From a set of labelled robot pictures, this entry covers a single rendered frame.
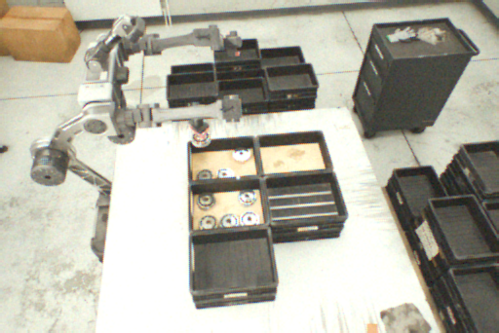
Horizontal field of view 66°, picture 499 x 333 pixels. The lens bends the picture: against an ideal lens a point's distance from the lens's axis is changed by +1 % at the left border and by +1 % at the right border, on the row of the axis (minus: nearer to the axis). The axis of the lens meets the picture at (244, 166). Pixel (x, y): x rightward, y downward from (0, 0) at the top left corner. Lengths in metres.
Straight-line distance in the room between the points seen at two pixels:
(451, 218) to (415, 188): 0.44
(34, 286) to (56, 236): 0.38
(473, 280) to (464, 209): 0.43
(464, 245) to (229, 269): 1.44
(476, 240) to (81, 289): 2.55
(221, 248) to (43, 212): 1.82
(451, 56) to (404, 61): 0.34
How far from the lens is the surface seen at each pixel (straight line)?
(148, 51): 2.04
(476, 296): 2.68
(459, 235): 2.69
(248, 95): 3.30
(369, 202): 2.35
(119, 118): 1.65
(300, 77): 3.34
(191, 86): 3.26
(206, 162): 2.25
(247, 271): 1.90
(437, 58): 3.18
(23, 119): 4.20
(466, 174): 3.00
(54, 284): 3.07
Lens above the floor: 2.59
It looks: 53 degrees down
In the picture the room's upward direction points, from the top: 1 degrees counter-clockwise
